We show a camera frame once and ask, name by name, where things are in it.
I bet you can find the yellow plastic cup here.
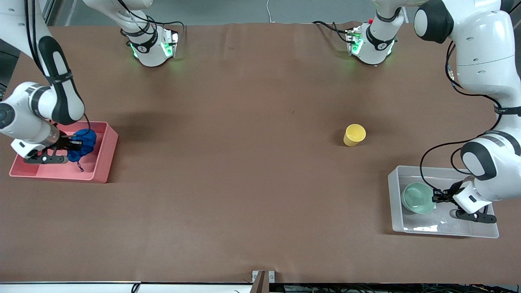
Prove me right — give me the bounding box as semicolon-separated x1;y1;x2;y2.
343;124;366;147

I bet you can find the aluminium frame profile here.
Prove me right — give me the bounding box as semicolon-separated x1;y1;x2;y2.
36;0;66;27

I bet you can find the pink plastic bin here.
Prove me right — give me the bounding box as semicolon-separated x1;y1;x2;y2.
9;118;119;184

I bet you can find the black base cable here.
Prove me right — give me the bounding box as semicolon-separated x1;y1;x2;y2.
118;0;186;41
312;20;353;44

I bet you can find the metal table edge bracket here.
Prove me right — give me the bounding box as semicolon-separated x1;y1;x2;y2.
252;270;276;293

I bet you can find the black right base cable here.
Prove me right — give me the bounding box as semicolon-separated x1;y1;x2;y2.
118;0;186;41

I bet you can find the brown table cover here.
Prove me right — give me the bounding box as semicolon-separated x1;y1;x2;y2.
0;21;521;284

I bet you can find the pale green bowl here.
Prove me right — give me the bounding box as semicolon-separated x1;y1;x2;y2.
401;182;436;215

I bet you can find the black right arm wrist cable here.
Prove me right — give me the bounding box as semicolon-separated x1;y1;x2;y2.
24;0;92;137

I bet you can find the clear plastic bin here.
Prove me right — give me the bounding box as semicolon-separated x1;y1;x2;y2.
387;165;500;239

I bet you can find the black left base cable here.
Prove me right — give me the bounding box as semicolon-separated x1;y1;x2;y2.
312;20;353;44

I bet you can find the blue cloth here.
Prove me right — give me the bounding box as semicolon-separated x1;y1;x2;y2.
66;129;98;172

